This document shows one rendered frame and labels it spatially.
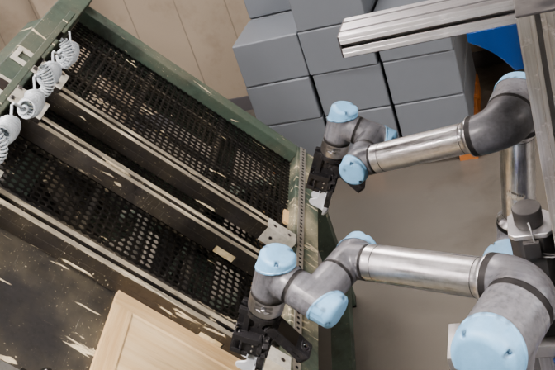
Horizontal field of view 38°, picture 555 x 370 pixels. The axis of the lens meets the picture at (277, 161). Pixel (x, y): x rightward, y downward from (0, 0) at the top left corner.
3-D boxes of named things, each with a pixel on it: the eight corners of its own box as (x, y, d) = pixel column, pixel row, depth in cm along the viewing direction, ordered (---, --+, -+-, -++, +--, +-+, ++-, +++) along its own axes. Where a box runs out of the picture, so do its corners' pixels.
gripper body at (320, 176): (310, 176, 231) (317, 141, 224) (338, 183, 230) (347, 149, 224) (305, 190, 225) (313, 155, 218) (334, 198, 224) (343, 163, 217)
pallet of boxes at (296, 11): (481, 92, 553) (443, -91, 494) (478, 158, 481) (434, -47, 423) (305, 121, 598) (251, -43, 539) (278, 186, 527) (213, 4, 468)
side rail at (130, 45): (282, 170, 362) (296, 154, 357) (71, 31, 334) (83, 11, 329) (282, 162, 369) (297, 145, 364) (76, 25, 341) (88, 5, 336)
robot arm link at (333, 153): (351, 136, 221) (347, 152, 214) (348, 150, 224) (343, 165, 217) (325, 130, 222) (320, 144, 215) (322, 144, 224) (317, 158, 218)
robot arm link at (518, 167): (491, 273, 212) (481, 93, 184) (503, 239, 223) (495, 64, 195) (538, 280, 207) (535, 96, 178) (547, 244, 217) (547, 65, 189)
